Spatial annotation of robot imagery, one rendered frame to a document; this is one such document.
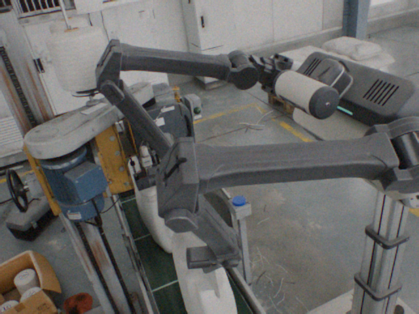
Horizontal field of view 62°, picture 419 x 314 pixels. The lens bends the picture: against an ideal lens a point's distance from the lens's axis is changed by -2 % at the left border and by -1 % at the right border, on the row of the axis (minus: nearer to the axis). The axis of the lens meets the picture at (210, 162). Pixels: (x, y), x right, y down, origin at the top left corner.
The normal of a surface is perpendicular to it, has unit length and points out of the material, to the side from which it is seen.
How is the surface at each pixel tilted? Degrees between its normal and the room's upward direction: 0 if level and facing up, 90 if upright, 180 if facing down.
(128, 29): 90
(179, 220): 119
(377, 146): 30
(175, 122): 90
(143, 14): 90
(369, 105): 40
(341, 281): 0
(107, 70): 105
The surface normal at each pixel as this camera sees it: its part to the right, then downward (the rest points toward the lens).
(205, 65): 0.29, 0.65
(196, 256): 0.10, -0.50
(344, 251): -0.13, -0.84
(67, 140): 0.68, 0.32
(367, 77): -0.69, -0.44
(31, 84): 0.39, 0.45
